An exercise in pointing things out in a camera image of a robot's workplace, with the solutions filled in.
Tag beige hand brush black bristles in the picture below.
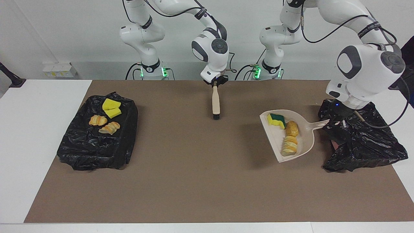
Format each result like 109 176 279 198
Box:
211 81 221 120

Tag beige plastic dustpan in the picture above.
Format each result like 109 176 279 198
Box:
260 109 330 163

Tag brown round textured bread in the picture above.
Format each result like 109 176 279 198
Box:
285 121 299 138

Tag orange striped toy croissant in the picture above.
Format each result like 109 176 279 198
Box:
281 136 298 157
98 121 121 135
89 115 108 126

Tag notched yellow green sponge piece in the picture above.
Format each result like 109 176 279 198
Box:
267 113 286 129

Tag black trash bag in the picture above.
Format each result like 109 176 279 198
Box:
57 92 139 171
318 98 409 172

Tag black stand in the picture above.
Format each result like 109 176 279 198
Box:
388 76 409 90
0 61 26 88

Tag brown table mat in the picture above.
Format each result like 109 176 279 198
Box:
24 80 414 224

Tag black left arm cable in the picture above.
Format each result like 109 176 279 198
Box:
299 0 411 129

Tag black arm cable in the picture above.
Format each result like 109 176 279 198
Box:
123 0 236 73
299 0 411 129

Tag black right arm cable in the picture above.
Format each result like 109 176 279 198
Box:
123 0 236 73

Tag white wall socket box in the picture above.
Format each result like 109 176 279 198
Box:
43 62 77 78

